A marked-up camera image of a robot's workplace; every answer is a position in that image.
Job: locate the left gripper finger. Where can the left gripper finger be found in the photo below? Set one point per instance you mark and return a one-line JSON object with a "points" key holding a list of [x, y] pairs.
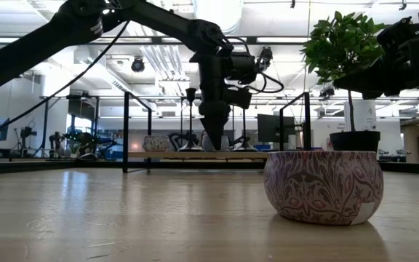
{"points": [[215, 127]]}

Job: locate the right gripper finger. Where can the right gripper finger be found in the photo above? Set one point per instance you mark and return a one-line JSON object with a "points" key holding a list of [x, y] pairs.
{"points": [[384, 80]]}

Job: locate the white red speckled candle tin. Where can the white red speckled candle tin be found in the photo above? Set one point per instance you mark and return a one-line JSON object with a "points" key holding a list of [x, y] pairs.
{"points": [[155, 143]]}

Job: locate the background black robot arm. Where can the background black robot arm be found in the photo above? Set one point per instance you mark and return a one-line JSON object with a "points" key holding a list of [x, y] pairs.
{"points": [[86, 142]]}

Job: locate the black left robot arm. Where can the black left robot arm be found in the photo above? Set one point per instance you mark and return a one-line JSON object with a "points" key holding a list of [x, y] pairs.
{"points": [[31, 51]]}

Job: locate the wooden riser shelf black legs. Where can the wooden riser shelf black legs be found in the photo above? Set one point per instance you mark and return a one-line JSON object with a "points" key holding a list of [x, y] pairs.
{"points": [[173, 155]]}

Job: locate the black background monitor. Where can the black background monitor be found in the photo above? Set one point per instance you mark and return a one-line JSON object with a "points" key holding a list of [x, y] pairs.
{"points": [[267, 127]]}

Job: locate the green leafy small tree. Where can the green leafy small tree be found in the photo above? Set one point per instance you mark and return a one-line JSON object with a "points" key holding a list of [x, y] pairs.
{"points": [[340, 43]]}

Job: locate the black ceiling spotlight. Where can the black ceiling spotlight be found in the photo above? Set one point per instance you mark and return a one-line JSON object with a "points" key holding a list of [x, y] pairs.
{"points": [[265, 58], [137, 64]]}

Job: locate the black plant pot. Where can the black plant pot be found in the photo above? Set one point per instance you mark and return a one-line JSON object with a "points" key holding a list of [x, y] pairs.
{"points": [[355, 141]]}

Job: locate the blue screen monitor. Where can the blue screen monitor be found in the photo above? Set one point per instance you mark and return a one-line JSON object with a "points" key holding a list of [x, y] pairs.
{"points": [[1, 130]]}

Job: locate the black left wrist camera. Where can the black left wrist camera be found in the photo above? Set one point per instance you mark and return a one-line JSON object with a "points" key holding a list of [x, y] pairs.
{"points": [[239, 98]]}

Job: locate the black background rig frame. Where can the black background rig frame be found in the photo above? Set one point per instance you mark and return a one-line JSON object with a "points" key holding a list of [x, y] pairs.
{"points": [[97, 120]]}

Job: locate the black metal rig frame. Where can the black metal rig frame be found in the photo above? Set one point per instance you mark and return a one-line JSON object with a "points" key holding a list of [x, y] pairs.
{"points": [[67, 166]]}

